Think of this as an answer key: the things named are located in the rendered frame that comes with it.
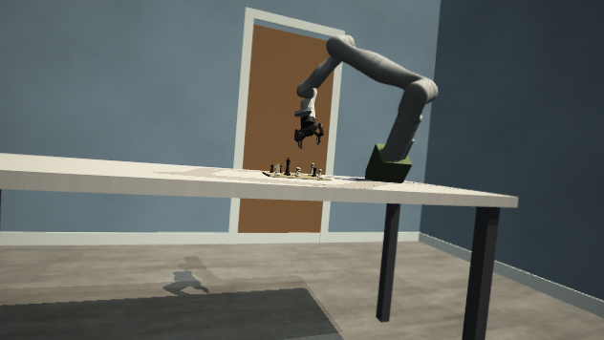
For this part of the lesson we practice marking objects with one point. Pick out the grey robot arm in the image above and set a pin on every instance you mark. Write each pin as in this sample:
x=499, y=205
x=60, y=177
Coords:
x=382, y=70

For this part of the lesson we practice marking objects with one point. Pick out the black chess piece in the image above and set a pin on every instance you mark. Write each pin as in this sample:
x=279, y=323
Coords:
x=287, y=168

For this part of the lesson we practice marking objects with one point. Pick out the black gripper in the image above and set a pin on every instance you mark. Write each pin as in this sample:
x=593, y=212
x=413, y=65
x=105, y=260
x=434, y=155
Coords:
x=308, y=127

